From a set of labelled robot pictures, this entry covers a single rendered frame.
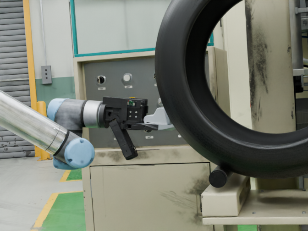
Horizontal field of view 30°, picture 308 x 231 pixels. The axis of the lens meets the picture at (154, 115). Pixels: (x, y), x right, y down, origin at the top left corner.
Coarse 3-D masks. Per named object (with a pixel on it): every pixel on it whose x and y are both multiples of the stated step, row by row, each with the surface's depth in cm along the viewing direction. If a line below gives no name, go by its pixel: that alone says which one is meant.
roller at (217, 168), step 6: (216, 168) 144; (222, 168) 144; (210, 174) 141; (216, 174) 141; (222, 174) 140; (228, 174) 144; (210, 180) 141; (216, 180) 141; (222, 180) 140; (216, 186) 141; (222, 186) 141
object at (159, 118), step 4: (160, 108) 150; (156, 112) 151; (160, 112) 151; (164, 112) 150; (148, 116) 151; (152, 116) 151; (156, 116) 151; (160, 116) 151; (164, 116) 150; (144, 120) 152; (148, 120) 151; (152, 120) 151; (156, 120) 151; (160, 120) 151; (164, 120) 150; (160, 124) 150; (164, 124) 150; (160, 128) 150; (164, 128) 150; (168, 128) 150; (172, 128) 151
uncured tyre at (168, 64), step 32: (192, 0) 137; (224, 0) 162; (160, 32) 142; (192, 32) 164; (160, 64) 141; (192, 64) 165; (160, 96) 144; (192, 96) 140; (192, 128) 139; (224, 128) 164; (224, 160) 139; (256, 160) 135; (288, 160) 134
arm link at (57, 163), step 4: (76, 132) 156; (80, 132) 158; (80, 136) 158; (56, 160) 156; (60, 160) 156; (56, 164) 156; (60, 164) 156; (64, 164) 155; (56, 168) 157; (60, 168) 156; (64, 168) 156; (68, 168) 156; (72, 168) 156; (76, 168) 157
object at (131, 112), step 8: (104, 104) 155; (112, 104) 154; (120, 104) 154; (128, 104) 154; (136, 104) 151; (144, 104) 154; (104, 112) 154; (112, 112) 155; (120, 112) 154; (128, 112) 152; (136, 112) 152; (144, 112) 156; (104, 120) 155; (112, 120) 157; (120, 120) 154; (128, 120) 153; (136, 120) 152; (128, 128) 152
